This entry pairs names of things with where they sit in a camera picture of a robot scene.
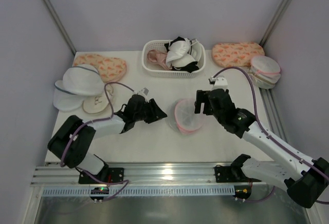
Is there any aluminium mounting rail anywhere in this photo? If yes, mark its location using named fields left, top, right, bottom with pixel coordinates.
left=30, top=161, right=312, bottom=186

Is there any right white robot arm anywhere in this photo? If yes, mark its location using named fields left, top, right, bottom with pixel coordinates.
left=194, top=89, right=328, bottom=209

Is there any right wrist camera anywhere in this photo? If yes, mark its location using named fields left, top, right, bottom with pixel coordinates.
left=209, top=76, right=228, bottom=91

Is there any pink bra in basket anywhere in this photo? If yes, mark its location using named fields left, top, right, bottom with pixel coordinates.
left=147, top=50, right=172, bottom=70

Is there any left floral laundry bag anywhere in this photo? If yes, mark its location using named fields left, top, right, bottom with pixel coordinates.
left=73, top=53, right=127, bottom=83

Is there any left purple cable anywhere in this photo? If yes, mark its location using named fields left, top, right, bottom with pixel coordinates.
left=60, top=81, right=136, bottom=204

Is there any white slotted cable duct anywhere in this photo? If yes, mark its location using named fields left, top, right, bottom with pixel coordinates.
left=42, top=184, right=235, bottom=197

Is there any white bra in basket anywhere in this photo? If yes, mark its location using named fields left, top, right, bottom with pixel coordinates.
left=166, top=39, right=203, bottom=68

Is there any black bra in basket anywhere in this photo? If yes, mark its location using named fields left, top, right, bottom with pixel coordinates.
left=164, top=36, right=200, bottom=74

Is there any cream laundry bag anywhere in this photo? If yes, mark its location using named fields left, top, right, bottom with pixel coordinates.
left=82, top=85, right=114, bottom=115

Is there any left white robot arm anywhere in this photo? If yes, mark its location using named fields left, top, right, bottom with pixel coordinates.
left=47, top=94, right=167, bottom=184

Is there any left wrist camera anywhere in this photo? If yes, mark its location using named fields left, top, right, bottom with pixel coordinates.
left=138, top=87, right=149, bottom=96

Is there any right floral laundry bag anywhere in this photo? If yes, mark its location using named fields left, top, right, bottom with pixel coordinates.
left=211, top=42, right=265, bottom=68

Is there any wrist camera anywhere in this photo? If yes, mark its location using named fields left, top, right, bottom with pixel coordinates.
left=209, top=76, right=228, bottom=91
left=138, top=87, right=149, bottom=96

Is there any white plastic basket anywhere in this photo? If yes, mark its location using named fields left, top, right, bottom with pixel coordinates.
left=142, top=38, right=206, bottom=78

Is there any white blue-trim mesh bag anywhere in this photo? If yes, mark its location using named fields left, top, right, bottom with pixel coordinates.
left=53, top=64, right=104, bottom=112

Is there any pink-trim mesh laundry bag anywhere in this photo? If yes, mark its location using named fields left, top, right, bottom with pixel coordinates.
left=166, top=98, right=205, bottom=135

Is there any floral laundry bag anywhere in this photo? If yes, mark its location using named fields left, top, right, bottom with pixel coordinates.
left=73, top=53, right=127, bottom=83
left=211, top=42, right=265, bottom=68

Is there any right side aluminium rail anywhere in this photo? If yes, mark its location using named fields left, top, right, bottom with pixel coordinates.
left=260, top=88, right=289, bottom=142

